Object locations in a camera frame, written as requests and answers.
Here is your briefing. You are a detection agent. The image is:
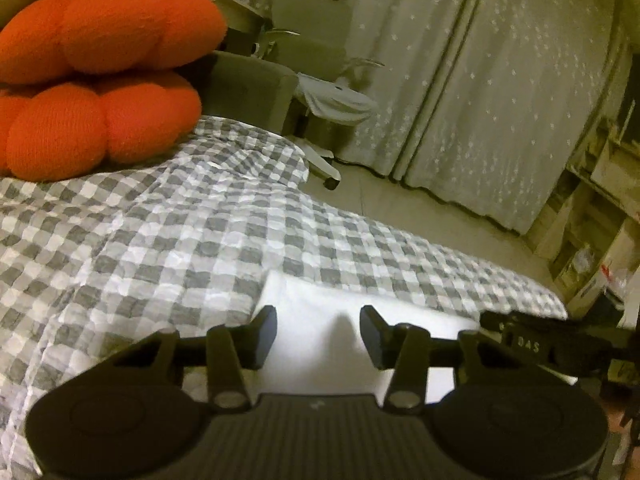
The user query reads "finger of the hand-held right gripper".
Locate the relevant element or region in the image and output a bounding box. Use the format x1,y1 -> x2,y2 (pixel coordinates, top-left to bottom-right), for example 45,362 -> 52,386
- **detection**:
479,311 -> 516,333

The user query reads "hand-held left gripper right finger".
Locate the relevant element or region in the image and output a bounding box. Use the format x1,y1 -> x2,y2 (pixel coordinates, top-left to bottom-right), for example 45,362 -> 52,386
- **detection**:
359,306 -> 531,413

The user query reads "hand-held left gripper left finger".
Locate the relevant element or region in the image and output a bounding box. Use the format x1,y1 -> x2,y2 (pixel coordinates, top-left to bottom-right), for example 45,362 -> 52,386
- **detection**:
107,305 -> 278,412

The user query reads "white t-shirt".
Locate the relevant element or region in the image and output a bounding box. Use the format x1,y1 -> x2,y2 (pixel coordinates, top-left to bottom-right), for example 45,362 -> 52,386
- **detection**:
250,270 -> 481,406

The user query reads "grey checked blanket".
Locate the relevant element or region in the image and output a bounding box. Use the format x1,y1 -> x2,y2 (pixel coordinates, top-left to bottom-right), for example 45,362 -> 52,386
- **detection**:
0,115 -> 581,480

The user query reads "wooden shelf unit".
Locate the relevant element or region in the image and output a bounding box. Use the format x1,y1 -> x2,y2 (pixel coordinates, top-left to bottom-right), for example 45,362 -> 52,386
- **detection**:
530,105 -> 640,321

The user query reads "star-patterned curtain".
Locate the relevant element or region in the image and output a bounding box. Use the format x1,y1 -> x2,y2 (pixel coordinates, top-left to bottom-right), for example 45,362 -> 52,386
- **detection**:
400,0 -> 631,236
345,0 -> 481,181

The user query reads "grey cloth on chair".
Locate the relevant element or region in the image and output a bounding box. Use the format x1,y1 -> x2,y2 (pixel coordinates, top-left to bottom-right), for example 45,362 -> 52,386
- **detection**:
297,72 -> 380,126

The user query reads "white desk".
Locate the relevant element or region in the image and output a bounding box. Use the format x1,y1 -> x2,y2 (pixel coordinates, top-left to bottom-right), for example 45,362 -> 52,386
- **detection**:
215,0 -> 273,56

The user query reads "grey office chair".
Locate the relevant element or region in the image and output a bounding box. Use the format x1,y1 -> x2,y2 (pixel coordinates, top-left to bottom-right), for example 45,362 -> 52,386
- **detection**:
260,0 -> 386,191

